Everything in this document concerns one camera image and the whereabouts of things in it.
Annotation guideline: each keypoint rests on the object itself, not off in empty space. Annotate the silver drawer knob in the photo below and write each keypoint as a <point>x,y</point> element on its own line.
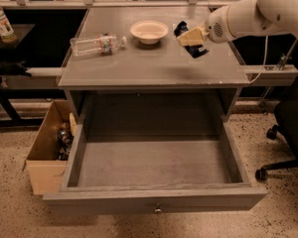
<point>158,210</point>

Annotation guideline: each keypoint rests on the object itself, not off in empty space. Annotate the white paper bowl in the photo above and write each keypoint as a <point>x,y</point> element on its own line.
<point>149,32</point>

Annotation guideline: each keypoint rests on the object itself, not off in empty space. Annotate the dark blue rxbar wrapper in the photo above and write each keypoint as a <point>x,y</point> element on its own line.
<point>194,51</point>

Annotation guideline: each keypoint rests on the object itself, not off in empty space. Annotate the items inside cardboard box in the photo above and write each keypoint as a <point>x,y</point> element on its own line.
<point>65,138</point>

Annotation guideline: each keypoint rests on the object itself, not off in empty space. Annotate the clear plastic water bottle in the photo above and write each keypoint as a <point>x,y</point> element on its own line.
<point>103,44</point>

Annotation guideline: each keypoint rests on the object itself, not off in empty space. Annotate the grey cabinet with top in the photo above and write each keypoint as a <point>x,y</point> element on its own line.
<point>164,66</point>

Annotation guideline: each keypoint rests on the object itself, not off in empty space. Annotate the cardboard box on floor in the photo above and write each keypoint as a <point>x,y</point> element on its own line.
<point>45,169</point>

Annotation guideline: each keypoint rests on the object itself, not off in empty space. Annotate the open grey top drawer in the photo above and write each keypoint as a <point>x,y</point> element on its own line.
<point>134,152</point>

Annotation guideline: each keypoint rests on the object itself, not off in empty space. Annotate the green labelled bottle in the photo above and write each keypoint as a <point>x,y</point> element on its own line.
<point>7,33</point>

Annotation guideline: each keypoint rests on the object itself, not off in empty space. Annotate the black side table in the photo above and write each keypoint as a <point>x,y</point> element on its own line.
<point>13,68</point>

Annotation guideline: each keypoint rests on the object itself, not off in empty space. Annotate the black office chair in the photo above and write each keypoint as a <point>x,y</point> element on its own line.
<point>286,115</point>

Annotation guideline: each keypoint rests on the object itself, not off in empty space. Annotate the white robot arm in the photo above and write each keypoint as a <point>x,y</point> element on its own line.
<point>245,18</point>

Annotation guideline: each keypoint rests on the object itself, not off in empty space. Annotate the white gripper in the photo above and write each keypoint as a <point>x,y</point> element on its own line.
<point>216,29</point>

